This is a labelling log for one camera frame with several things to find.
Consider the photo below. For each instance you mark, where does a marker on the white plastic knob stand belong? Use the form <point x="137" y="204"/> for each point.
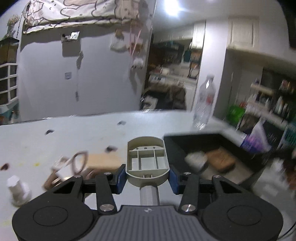
<point x="20" y="191"/>

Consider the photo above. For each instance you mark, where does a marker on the glass fish tank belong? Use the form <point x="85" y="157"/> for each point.
<point x="8" y="50"/>

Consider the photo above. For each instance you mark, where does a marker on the grey plastic scoop-shaped holder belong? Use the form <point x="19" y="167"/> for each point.
<point x="147" y="167"/>

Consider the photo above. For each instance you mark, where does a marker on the white power adapter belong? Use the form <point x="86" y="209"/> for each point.
<point x="63" y="168"/>

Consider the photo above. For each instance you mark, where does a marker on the purple floral tissue box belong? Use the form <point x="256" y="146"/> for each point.
<point x="256" y="142"/>

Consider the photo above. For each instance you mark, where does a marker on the round white tape measure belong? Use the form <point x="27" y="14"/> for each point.
<point x="197" y="161"/>

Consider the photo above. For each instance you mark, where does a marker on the patterned hanging wall cloth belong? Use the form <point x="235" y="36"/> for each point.
<point x="45" y="15"/>

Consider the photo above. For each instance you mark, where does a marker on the clear plastic water bottle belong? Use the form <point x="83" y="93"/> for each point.
<point x="204" y="103"/>

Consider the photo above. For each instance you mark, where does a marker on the green plastic bag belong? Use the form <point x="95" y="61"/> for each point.
<point x="234" y="115"/>

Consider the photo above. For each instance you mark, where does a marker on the white drawer cabinet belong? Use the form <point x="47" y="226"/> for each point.
<point x="9" y="86"/>

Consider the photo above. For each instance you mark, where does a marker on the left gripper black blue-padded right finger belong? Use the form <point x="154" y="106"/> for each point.
<point x="196" y="192"/>

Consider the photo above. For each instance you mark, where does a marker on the black storage box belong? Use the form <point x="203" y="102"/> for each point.
<point x="248" y="167"/>

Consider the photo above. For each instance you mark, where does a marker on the carved wooden square block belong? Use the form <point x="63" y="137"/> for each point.
<point x="221" y="160"/>

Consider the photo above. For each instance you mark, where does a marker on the white plush wall toy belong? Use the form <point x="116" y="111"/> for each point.
<point x="138" y="63"/>

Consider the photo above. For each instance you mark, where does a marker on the light wooden oval block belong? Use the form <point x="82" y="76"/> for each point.
<point x="104" y="161"/>

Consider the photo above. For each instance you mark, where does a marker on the small brown labelled box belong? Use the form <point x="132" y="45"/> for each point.
<point x="52" y="181"/>

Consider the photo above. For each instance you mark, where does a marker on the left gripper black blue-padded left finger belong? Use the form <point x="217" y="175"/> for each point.
<point x="104" y="186"/>

